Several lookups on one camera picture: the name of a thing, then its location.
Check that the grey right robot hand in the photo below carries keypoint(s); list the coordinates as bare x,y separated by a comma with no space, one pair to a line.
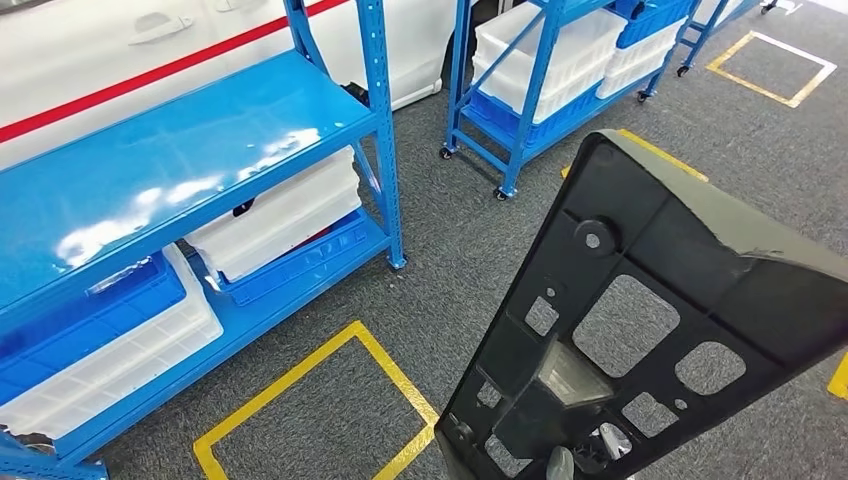
560,467

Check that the black plastic plate frame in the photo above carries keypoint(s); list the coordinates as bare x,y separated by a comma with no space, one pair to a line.
696,252

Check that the blue wheeled shelf rack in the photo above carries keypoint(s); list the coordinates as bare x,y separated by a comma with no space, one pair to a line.
532,99
702,30

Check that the blue metal shelf rack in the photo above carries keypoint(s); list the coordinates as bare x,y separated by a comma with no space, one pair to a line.
166,152

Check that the yellow floor tape square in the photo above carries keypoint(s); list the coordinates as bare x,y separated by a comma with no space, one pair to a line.
662,156
840,378

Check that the long red barrier belt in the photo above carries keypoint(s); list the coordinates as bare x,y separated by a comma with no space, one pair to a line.
132,81

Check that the white car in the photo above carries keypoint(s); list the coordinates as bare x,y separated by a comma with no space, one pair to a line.
66,60

